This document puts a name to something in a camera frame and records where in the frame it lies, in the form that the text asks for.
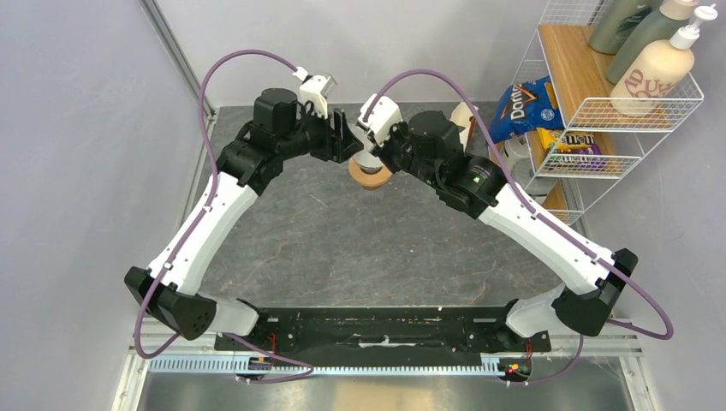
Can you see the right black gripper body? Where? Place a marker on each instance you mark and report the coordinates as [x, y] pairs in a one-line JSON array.
[[396, 151]]

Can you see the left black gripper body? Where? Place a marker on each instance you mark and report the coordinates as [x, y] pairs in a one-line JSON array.
[[323, 145]]

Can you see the single white coffee filter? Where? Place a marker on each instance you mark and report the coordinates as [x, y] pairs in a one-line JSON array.
[[367, 162]]

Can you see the round wooden dripper stand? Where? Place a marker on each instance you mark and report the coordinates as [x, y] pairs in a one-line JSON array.
[[368, 181]]

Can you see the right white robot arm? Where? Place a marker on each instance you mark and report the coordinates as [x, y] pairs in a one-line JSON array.
[[429, 148]]

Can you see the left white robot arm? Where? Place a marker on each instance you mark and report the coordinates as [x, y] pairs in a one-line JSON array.
[[285, 125]]

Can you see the blue Doritos chip bag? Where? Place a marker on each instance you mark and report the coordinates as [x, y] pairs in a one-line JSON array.
[[524, 107]]

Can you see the yellow M&M's candy bag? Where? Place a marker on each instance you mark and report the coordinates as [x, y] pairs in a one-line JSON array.
[[576, 150]]

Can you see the dark green bottle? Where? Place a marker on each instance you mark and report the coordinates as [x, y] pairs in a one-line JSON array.
[[615, 32]]

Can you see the cream pump lotion bottle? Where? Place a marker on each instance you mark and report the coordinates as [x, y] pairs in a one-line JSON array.
[[659, 67]]

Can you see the green bottle beige cap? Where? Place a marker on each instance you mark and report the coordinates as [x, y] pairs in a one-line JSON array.
[[665, 19]]

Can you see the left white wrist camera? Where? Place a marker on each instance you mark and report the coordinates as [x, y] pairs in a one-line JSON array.
[[315, 88]]

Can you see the white wire shelf rack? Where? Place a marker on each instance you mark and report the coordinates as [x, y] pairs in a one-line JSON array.
[[559, 50]]

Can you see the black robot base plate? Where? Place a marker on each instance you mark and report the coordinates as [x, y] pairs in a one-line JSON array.
[[390, 336]]

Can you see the aluminium frame rail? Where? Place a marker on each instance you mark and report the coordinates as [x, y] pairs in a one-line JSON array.
[[208, 354]]

